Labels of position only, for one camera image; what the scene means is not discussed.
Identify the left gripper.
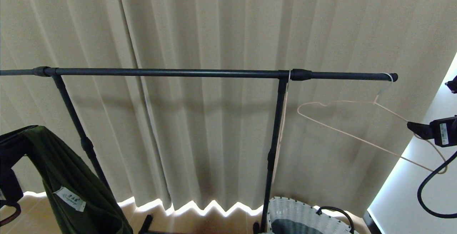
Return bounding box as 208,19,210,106
0,131,29,209

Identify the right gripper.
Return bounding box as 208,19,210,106
430,116,457,148

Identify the green long-sleeved shirt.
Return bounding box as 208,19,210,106
14,125,135,234

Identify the pink clothes hanger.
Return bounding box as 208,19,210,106
297,73,449,175
272,71,292,185

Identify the white laundry basket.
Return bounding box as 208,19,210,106
266,196,360,234

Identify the black clothes rack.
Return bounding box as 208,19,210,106
0,66,399,234

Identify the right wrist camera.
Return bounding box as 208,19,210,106
445,75,457,94

